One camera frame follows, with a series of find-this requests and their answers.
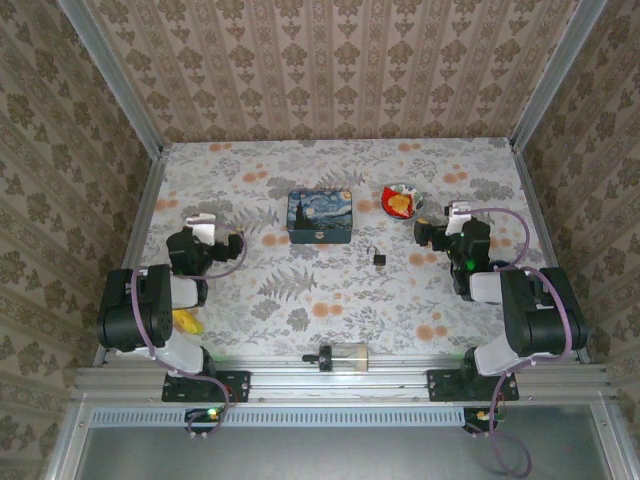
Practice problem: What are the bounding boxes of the aluminium side rail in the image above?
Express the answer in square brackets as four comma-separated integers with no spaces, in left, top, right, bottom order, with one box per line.
[509,139,592,365]
[91,144,170,367]

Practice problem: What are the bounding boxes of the aluminium frame post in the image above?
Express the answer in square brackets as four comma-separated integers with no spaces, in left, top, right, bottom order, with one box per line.
[55,0,167,158]
[508,0,611,152]

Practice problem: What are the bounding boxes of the purple cable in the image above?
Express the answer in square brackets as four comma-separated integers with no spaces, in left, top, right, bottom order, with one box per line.
[467,208,574,479]
[130,222,249,442]

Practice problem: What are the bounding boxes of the aluminium front rail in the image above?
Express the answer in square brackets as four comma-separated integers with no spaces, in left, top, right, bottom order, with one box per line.
[73,353,614,405]

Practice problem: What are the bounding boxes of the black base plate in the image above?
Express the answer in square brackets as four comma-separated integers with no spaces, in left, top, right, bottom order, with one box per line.
[160,370,252,404]
[426,368,521,403]

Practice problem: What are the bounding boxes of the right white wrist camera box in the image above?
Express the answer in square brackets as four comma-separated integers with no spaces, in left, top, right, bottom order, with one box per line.
[445,200,473,237]

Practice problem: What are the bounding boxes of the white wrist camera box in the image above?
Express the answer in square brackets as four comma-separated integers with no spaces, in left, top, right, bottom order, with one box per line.
[183,212,218,245]
[445,200,473,237]

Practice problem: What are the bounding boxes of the red snack wrapper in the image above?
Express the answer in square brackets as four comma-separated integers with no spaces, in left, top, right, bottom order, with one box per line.
[381,185,415,218]

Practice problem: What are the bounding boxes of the small circuit board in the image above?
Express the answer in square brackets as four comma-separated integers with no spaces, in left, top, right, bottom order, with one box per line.
[185,406,225,434]
[463,406,507,435]

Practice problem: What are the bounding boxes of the patterned ceramic bowl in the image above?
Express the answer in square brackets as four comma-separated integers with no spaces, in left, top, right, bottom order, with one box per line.
[381,182,426,222]

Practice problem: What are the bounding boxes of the clear acrylic block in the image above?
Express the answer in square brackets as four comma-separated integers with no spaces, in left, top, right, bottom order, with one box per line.
[329,341,372,374]

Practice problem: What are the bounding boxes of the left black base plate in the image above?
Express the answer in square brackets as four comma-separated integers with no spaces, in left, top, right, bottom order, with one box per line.
[160,370,252,404]

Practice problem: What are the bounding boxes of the black clamp mount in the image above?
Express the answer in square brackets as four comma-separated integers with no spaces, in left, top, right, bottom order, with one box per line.
[301,343,334,373]

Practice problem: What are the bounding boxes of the yellow plastic toy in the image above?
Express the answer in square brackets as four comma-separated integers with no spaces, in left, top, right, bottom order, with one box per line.
[173,306,205,335]

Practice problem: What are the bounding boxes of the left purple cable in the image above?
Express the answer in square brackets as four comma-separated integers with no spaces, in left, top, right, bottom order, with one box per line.
[130,222,249,442]

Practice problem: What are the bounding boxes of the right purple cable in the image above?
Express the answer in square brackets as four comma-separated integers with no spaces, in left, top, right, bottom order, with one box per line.
[467,208,574,479]

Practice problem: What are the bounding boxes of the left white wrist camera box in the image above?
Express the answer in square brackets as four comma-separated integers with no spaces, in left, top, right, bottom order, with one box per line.
[183,212,218,245]

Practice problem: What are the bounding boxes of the starry night print tin box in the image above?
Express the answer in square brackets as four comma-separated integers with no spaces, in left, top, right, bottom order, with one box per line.
[286,188,356,246]

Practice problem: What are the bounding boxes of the grey slotted cable duct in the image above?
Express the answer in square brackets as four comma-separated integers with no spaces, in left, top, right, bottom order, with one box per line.
[86,405,467,428]

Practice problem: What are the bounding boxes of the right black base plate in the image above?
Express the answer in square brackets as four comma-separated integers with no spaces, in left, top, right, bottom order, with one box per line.
[426,368,521,403]

